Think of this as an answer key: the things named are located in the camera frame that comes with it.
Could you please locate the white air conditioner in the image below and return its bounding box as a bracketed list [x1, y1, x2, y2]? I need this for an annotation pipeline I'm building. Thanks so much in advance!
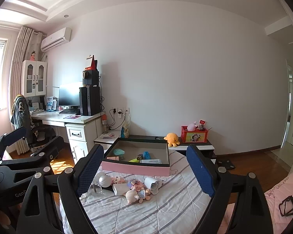
[41, 27, 72, 52]

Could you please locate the blue white desk box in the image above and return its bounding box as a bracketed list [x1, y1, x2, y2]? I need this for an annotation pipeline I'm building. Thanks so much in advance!
[46, 96, 57, 111]

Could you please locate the white charger block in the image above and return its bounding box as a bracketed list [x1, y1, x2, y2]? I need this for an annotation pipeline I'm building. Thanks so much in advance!
[112, 183, 129, 196]

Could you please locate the yellow octopus plush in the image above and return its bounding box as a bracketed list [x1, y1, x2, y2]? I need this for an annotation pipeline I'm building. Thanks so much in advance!
[164, 133, 180, 147]

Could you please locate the red white card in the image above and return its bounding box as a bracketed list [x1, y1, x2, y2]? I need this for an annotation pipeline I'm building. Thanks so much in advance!
[84, 54, 97, 71]

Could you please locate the black office chair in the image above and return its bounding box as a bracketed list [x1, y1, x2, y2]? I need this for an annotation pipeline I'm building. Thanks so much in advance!
[24, 124, 58, 152]

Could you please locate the black speaker box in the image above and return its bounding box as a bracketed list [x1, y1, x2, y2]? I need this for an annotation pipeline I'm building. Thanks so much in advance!
[82, 70, 99, 86]

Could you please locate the dark jacket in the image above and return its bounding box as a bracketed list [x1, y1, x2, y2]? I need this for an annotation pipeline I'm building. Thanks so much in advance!
[10, 94, 33, 129]

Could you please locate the red storage box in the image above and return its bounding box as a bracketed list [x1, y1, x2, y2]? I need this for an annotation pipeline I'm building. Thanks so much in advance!
[181, 125, 209, 143]

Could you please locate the black computer tower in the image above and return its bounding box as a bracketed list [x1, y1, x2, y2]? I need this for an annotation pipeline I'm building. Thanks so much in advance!
[79, 86, 101, 116]

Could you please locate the orange-lid bottle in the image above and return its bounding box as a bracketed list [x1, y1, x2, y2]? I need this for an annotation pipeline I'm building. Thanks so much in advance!
[101, 113, 109, 134]

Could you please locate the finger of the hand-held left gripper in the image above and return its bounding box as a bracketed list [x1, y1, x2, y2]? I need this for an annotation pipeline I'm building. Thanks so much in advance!
[0, 126, 27, 161]
[1, 136, 64, 176]

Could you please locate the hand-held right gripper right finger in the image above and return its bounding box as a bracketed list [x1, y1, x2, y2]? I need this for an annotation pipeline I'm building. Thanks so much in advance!
[186, 144, 275, 234]

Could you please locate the white cup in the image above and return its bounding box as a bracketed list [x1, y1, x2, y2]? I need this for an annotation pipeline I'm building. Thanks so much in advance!
[145, 177, 163, 195]

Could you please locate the baby doll figurine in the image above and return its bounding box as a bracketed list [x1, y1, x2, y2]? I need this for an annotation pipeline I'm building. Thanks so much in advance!
[125, 189, 152, 205]

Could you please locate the white round device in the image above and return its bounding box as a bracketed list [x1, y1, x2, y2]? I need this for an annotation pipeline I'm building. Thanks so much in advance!
[98, 174, 112, 188]

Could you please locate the clear perfume bottle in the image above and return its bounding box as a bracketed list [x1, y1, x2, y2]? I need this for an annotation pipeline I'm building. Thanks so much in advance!
[89, 182, 103, 195]

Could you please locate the black power cable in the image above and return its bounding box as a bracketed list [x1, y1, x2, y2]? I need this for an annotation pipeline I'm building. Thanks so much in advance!
[109, 110, 126, 131]

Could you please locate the colourful block figure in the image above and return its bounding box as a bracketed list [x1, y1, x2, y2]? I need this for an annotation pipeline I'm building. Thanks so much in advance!
[127, 178, 147, 191]

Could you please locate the white desk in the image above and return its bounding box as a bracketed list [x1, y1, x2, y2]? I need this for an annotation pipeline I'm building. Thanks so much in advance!
[29, 110, 105, 164]

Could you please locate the pale pink quilt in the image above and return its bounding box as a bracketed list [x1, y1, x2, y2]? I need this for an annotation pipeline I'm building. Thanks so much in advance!
[215, 166, 293, 234]

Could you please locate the white glass-door cabinet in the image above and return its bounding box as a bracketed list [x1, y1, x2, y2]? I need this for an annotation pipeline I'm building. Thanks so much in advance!
[21, 60, 47, 97]

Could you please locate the white striped bed quilt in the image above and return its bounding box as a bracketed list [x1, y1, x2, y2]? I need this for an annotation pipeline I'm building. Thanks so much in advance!
[60, 149, 235, 234]

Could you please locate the pink storage box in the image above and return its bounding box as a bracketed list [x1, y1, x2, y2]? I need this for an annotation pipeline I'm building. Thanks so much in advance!
[101, 137, 171, 176]

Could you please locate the black computer monitor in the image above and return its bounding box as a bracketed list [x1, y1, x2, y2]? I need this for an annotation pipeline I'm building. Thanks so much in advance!
[59, 82, 83, 110]

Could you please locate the black white low cabinet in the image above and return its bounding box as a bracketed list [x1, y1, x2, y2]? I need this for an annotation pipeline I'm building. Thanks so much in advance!
[94, 131, 215, 164]

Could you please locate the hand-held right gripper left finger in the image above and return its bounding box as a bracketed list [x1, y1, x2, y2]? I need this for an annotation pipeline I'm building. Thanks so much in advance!
[16, 144, 105, 234]

